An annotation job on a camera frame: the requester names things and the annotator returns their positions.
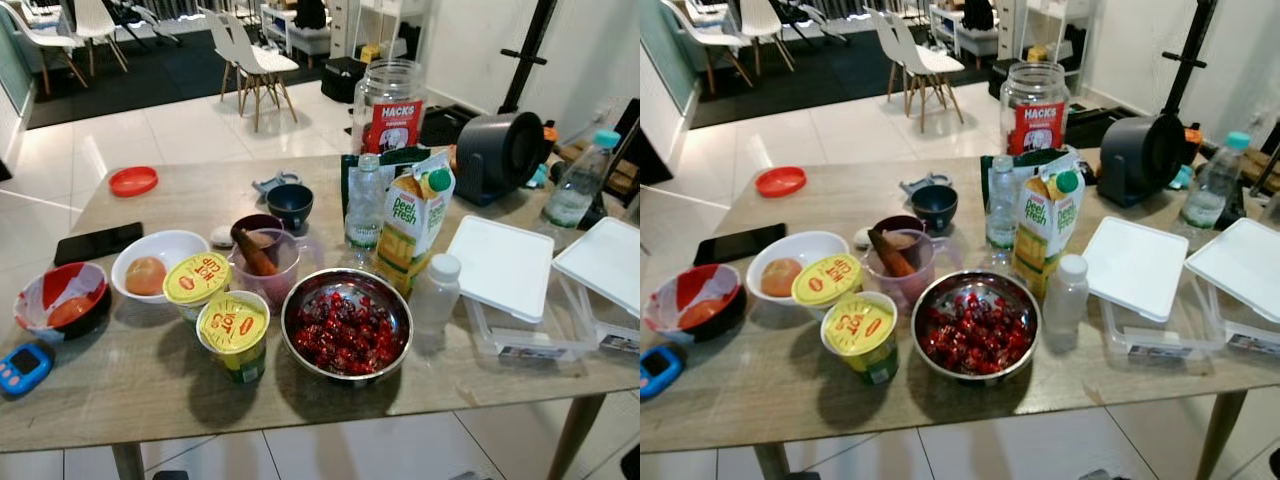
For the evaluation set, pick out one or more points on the black floor box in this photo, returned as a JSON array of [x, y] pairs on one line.
[[1085, 125], [440, 125]]

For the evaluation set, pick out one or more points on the small maroon bowl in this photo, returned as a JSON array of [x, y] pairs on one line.
[[257, 221], [897, 222]]

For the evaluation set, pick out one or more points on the yellow Maggi noodle cup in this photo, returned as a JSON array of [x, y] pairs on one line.
[[826, 280], [196, 278], [860, 330], [233, 330]]

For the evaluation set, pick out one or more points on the light wooden dining table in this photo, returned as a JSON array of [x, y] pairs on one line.
[[790, 390], [150, 380]]

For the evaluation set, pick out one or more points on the red candy heap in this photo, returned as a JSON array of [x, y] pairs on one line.
[[347, 330], [975, 335]]

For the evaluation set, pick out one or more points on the clear pink measuring cup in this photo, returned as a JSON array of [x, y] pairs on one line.
[[918, 287], [285, 287]]

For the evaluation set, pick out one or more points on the black smartphone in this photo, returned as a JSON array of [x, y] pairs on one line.
[[740, 243], [97, 243]]

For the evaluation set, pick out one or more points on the round orange fruit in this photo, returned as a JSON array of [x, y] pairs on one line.
[[146, 275], [782, 277]]

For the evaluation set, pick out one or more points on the black bag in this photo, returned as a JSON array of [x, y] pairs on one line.
[[343, 78], [1000, 75]]

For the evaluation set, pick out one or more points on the small orange object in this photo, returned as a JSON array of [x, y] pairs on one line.
[[549, 133], [1193, 135]]

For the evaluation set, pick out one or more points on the grey clip gadget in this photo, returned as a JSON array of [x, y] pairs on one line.
[[275, 183], [925, 183]]

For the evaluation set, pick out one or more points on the small clear water bottle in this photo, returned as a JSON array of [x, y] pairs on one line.
[[1000, 205], [365, 205]]

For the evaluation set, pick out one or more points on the white ceramic bowl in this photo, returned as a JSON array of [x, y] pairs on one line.
[[180, 250], [818, 250]]

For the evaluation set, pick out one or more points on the white shelf unit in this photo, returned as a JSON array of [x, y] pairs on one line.
[[350, 25], [1040, 25]]

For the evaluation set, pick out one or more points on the dark grey round appliance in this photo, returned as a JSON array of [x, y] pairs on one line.
[[495, 155], [1140, 158]]

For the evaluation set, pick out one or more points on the brown food stick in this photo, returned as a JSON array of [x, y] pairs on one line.
[[888, 255], [255, 255]]

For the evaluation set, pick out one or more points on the teal cap water bottle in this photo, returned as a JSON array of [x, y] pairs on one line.
[[578, 185], [1215, 185]]

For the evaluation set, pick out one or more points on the dark green bag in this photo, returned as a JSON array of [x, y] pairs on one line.
[[397, 157], [1032, 158]]

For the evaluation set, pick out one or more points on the small white object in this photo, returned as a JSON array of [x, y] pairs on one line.
[[221, 237], [863, 238]]

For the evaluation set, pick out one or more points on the steel mixing bowl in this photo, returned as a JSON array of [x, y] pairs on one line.
[[345, 378], [975, 378]]

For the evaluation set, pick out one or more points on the small dark blue bowl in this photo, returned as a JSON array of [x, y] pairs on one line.
[[934, 205], [290, 203]]

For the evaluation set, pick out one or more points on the black floor rug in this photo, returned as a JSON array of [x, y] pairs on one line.
[[150, 75], [830, 70]]

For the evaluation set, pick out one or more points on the Peel Fresh juice carton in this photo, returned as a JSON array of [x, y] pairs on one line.
[[410, 240], [1045, 235]]

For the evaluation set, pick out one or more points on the white chair wooden legs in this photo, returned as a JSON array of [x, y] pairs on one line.
[[760, 20], [250, 55], [95, 20], [920, 55], [700, 35], [40, 38]]

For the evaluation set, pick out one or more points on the blue handheld device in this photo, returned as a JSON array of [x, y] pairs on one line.
[[25, 368], [660, 370]]

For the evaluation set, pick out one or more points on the red black wrapped bowl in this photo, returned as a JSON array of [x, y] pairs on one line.
[[40, 285], [672, 290]]

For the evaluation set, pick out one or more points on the black stand pole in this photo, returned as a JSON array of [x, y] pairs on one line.
[[1190, 55], [530, 50]]

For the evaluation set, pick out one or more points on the red plastic lid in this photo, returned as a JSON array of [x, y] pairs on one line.
[[133, 181], [781, 181]]

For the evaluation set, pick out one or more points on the clear Hacks candy jar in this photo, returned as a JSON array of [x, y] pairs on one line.
[[388, 105], [1034, 105]]

